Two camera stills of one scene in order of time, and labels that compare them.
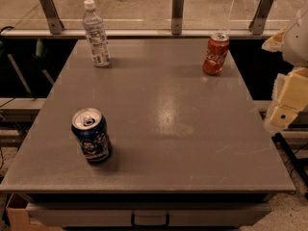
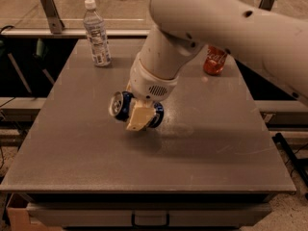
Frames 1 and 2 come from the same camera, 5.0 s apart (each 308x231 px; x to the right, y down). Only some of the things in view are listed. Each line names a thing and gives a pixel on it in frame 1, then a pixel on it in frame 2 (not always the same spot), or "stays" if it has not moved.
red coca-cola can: (216, 54) stays
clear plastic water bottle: (93, 23) stays
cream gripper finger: (289, 100) to (148, 89)
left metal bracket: (55, 23) stays
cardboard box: (19, 220) stays
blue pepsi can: (91, 130) to (120, 104)
